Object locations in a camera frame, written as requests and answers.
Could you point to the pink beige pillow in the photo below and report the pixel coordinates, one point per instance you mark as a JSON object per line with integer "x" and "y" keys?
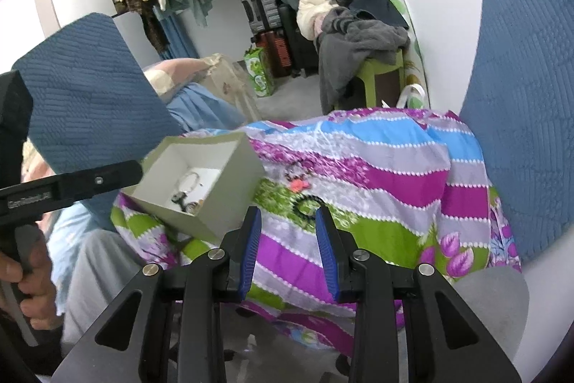
{"x": 175, "y": 73}

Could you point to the grey suitcase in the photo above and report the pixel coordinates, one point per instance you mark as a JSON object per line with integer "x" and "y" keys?
{"x": 258, "y": 8}

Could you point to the striped floral blanket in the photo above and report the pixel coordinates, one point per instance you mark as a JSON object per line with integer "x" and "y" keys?
{"x": 381, "y": 194}

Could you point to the floral mat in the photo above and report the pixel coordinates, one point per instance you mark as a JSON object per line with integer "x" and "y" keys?
{"x": 415, "y": 51}

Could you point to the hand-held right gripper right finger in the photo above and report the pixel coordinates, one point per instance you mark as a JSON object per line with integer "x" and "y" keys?
{"x": 325, "y": 253}

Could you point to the black suitcase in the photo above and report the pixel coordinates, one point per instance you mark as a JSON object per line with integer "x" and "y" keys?
{"x": 298, "y": 42}

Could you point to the grey-green cardboard box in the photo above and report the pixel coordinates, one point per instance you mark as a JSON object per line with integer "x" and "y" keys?
{"x": 224, "y": 194}

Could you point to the light blue cloth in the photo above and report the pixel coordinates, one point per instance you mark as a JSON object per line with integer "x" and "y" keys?
{"x": 202, "y": 109}

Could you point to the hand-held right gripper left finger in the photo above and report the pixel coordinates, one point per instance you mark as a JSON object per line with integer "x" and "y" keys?
{"x": 251, "y": 248}

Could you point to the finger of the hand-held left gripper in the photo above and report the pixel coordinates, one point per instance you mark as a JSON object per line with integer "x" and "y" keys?
{"x": 101, "y": 181}

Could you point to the green plastic stool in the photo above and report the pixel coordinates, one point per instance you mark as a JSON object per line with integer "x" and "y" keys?
{"x": 381, "y": 78}

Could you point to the person's left leg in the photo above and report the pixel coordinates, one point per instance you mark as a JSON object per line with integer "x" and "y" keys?
{"x": 98, "y": 275}

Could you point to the dark red suitcase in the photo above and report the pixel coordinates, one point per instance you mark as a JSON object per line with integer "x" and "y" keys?
{"x": 273, "y": 55}

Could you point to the cream cloth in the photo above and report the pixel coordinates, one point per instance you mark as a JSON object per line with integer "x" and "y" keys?
{"x": 311, "y": 13}

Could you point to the blue quilted cushion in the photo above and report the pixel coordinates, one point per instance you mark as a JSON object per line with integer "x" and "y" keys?
{"x": 89, "y": 96}
{"x": 524, "y": 96}

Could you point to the person's left hand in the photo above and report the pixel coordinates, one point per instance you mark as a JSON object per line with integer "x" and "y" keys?
{"x": 38, "y": 284}

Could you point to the teal hanging garment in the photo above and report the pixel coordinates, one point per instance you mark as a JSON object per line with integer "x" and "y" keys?
{"x": 177, "y": 33}

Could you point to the clear plastic bag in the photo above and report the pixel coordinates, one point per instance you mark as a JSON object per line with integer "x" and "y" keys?
{"x": 233, "y": 82}

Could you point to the green shopping bag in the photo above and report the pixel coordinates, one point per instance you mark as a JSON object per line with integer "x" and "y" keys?
{"x": 260, "y": 73}

